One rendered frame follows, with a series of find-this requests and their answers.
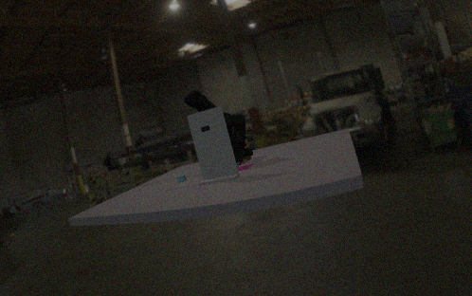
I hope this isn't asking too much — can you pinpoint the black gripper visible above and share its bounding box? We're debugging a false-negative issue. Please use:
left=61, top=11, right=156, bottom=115
left=229, top=132, right=253, bottom=162

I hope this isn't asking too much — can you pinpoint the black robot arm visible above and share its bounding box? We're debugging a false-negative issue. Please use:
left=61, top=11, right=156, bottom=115
left=184, top=90, right=245, bottom=137

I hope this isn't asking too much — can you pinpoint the magenta flat square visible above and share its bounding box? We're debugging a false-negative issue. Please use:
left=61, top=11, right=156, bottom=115
left=238, top=164, right=253, bottom=171

